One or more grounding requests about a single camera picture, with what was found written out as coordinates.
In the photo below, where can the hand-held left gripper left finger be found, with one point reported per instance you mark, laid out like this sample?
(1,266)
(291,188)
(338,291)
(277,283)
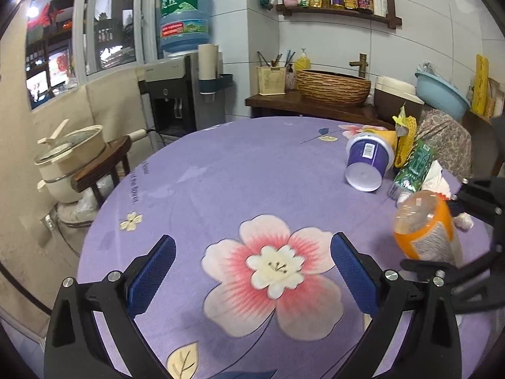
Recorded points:
(152,272)

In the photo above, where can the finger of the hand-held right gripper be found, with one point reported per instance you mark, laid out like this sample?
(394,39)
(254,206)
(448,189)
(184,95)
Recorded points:
(481,284)
(485,197)

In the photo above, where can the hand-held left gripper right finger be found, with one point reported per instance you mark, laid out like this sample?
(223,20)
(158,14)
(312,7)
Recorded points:
(355,272)

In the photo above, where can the white tissue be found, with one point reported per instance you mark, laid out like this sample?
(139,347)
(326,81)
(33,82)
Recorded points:
(434,177)
(464,221)

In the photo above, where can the clear bottle orange label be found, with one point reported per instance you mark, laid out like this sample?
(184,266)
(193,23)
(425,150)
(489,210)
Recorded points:
(422,221)

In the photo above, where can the green drink carton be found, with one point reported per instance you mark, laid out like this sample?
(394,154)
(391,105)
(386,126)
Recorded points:
(414,166)

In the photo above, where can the yellow foam net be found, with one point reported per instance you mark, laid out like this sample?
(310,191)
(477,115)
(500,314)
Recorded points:
(408,144)

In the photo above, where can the foil wrapper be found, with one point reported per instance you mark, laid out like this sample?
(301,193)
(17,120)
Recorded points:
(400,120)

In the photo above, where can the purple paper cup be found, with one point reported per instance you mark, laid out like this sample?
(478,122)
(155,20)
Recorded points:
(369,158)

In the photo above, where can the paisley patterned cloth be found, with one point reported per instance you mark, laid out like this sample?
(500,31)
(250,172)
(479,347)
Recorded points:
(446,138)

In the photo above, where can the white plastic bag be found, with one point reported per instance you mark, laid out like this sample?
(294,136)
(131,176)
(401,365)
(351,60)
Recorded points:
(75,213)

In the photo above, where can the light blue plastic basin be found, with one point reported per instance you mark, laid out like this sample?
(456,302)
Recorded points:
(438,94)

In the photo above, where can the yellow packet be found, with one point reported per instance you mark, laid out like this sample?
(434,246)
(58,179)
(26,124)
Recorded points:
(388,136)

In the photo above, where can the tall yellow package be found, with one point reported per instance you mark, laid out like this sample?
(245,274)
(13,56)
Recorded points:
(480,83)

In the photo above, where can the dark wooden chair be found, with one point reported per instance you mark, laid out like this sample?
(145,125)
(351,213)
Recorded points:
(98,166)

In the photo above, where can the purple floral tablecloth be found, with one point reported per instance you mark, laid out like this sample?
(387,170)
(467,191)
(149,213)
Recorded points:
(236,173)

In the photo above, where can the cream electric pot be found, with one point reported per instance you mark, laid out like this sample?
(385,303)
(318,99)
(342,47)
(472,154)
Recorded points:
(67,166)

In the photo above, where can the brass faucet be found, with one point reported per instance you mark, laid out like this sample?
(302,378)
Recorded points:
(362,65)

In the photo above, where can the woven wicker basin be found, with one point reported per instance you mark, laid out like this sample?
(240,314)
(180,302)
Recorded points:
(331,89)

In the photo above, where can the wooden counter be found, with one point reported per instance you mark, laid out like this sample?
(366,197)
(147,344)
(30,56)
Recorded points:
(276,100)

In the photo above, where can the grey water dispenser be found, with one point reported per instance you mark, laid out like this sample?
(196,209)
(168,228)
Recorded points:
(169,75)

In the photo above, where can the dark pump bottle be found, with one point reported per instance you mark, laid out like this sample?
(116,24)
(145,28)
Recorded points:
(291,79)

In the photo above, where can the cream chopstick holder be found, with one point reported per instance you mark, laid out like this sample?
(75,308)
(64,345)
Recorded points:
(271,81)

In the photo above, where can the yellow soap pump bottle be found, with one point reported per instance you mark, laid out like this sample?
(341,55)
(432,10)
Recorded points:
(302,63)

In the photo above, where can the white cup dispenser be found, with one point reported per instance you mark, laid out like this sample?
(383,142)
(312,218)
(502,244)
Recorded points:
(208,63)

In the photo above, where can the white plastic bottle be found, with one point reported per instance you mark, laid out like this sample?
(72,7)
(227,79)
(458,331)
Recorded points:
(380,4)

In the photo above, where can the bundle of chopsticks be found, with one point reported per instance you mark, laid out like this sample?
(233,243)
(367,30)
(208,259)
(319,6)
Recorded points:
(260,57)

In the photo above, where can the window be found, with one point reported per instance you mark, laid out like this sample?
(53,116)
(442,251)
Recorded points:
(110,19)

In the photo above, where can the blue water jug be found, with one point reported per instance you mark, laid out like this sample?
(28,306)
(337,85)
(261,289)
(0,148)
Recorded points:
(183,12)

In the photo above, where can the pink bowl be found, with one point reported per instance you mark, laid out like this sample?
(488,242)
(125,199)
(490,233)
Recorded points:
(290,2)

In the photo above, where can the wooden wall shelf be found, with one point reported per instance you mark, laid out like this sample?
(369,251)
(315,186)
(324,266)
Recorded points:
(335,12)

